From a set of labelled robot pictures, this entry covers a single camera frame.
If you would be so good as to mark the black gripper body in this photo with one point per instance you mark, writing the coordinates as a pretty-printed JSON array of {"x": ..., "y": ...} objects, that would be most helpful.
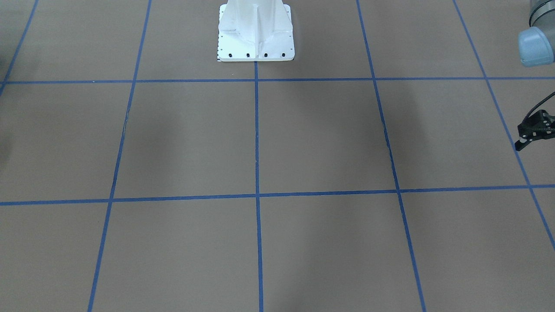
[{"x": 536, "y": 128}]

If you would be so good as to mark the white camera pedestal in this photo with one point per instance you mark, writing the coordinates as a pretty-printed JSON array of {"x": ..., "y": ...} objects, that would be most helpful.
[{"x": 255, "y": 31}]

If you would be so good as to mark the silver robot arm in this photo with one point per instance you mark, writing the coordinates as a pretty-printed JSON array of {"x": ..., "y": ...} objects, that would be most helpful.
[{"x": 537, "y": 48}]

